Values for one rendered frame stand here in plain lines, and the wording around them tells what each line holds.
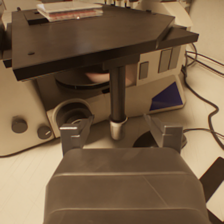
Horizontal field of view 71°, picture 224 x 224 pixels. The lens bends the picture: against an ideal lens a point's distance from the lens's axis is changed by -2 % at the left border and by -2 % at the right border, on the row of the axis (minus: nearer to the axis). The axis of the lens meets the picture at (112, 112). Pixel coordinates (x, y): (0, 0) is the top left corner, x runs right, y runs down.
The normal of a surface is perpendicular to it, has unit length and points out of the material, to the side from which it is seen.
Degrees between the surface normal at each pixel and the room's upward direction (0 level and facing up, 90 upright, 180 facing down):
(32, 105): 90
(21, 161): 0
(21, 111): 90
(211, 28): 90
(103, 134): 0
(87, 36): 0
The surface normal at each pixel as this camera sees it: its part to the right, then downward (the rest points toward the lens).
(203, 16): -0.89, 0.31
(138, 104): 0.23, 0.48
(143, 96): 0.31, -0.09
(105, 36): -0.03, -0.77
